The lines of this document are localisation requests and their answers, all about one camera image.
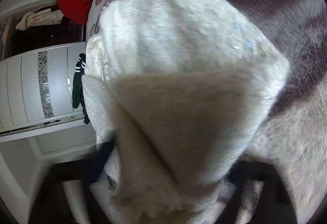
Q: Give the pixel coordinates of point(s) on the white fluffy knit sweater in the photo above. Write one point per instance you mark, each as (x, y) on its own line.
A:
(185, 84)

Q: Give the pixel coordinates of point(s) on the cream clothes in wardrobe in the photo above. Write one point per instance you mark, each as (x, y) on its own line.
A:
(41, 18)

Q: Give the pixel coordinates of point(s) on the green striped garment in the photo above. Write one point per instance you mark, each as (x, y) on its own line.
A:
(77, 94)

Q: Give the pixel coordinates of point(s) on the floral plush blanket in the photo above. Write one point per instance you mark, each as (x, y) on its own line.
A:
(293, 135)

